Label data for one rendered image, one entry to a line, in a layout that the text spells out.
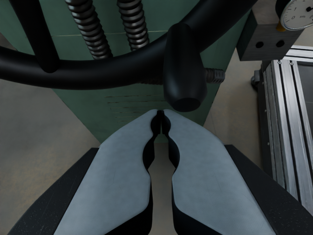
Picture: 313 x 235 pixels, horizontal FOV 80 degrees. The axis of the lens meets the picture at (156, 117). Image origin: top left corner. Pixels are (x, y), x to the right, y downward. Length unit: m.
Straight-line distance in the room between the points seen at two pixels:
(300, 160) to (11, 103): 1.30
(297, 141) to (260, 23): 0.48
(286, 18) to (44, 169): 0.96
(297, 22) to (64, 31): 0.37
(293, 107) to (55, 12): 0.75
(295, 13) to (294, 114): 0.51
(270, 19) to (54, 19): 0.35
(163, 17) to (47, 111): 0.88
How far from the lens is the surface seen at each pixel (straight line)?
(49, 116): 1.10
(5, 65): 0.20
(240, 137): 0.94
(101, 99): 0.55
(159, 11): 0.35
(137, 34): 0.22
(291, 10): 0.33
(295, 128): 0.78
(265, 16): 0.38
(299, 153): 0.74
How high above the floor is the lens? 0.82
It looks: 62 degrees down
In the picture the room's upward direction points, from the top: 6 degrees counter-clockwise
